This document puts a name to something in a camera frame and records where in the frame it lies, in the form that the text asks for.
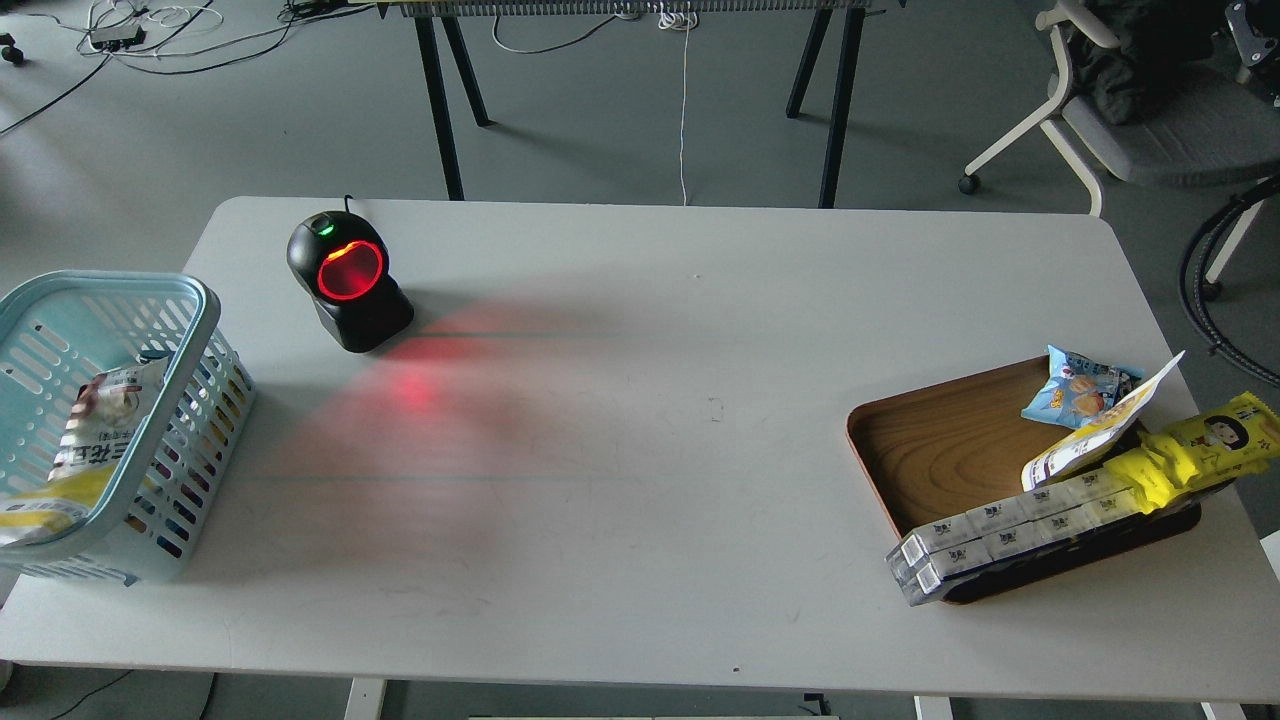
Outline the brown wooden tray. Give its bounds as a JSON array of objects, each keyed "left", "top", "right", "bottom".
[{"left": 847, "top": 355, "right": 1202, "bottom": 605}]

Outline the white grey office chair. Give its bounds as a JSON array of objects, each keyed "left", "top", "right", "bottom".
[{"left": 957, "top": 0, "right": 1280, "bottom": 301}]

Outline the black barcode scanner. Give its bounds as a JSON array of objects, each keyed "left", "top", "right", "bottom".
[{"left": 285, "top": 193, "right": 415, "bottom": 354}]

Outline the light blue plastic basket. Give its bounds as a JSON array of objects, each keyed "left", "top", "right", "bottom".
[{"left": 3, "top": 270, "right": 255, "bottom": 585}]

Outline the floor cables and adapter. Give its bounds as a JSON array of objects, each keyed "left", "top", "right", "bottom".
[{"left": 0, "top": 0, "right": 351, "bottom": 136}]

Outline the clear wrapped box pack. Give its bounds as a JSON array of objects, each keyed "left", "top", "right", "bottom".
[{"left": 884, "top": 470, "right": 1142, "bottom": 606}]

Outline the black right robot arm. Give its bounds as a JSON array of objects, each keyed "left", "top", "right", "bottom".
[{"left": 1178, "top": 1, "right": 1279, "bottom": 388}]

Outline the yellow snack bar pack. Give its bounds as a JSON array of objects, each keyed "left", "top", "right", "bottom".
[{"left": 1102, "top": 392, "right": 1279, "bottom": 514}]

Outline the white hanging cable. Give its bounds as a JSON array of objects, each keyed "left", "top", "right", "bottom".
[{"left": 657, "top": 10, "right": 701, "bottom": 208}]

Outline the black leg background table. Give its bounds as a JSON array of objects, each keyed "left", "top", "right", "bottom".
[{"left": 371, "top": 1, "right": 868, "bottom": 208}]

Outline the blue snack bag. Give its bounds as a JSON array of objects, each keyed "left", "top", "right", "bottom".
[{"left": 1020, "top": 345, "right": 1146, "bottom": 429}]

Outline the white red snack bag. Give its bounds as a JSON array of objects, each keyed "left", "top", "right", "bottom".
[{"left": 47, "top": 351, "right": 173, "bottom": 483}]

